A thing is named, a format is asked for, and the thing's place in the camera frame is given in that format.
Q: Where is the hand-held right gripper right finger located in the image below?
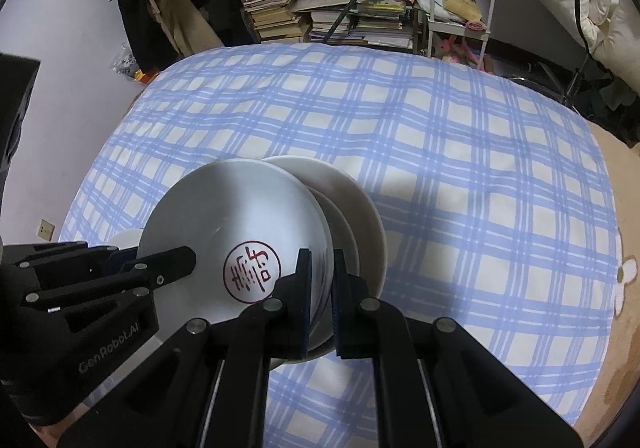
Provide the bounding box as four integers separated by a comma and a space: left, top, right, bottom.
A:
332, 249, 584, 448

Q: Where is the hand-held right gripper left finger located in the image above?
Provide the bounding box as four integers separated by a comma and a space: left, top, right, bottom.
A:
59, 248, 313, 448

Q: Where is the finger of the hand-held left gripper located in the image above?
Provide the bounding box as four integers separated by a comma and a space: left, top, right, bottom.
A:
22, 245, 197, 305
2, 241, 140, 279

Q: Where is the white bowl with red label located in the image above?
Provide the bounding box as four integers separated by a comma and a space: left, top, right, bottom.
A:
261, 155, 389, 360

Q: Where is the white bowl with red character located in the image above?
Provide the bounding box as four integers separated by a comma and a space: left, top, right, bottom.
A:
136, 159, 334, 365

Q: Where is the blue checkered tablecloth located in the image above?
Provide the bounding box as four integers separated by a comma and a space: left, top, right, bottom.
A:
60, 44, 619, 430

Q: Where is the clear snack bag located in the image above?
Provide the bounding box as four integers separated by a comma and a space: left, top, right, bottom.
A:
112, 43, 146, 76

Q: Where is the black garment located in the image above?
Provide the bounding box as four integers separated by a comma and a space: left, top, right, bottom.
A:
117, 0, 168, 75

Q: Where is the beige coat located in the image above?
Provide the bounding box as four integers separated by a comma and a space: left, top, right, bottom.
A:
144, 0, 227, 60

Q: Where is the stack of books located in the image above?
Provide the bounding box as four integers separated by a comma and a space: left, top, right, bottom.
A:
242, 0, 312, 45

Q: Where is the pink plush toy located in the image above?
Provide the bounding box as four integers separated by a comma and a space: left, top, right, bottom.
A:
434, 34, 493, 70

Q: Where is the pile of papers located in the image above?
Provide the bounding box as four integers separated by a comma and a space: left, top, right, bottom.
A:
299, 0, 417, 50

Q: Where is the beige blanket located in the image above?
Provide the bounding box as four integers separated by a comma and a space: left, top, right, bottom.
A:
584, 118, 640, 421

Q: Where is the brown cardboard box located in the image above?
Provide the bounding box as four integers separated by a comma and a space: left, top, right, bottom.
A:
440, 0, 484, 25

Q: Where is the white metal cart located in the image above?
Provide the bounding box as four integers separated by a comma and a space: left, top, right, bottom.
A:
415, 0, 502, 75

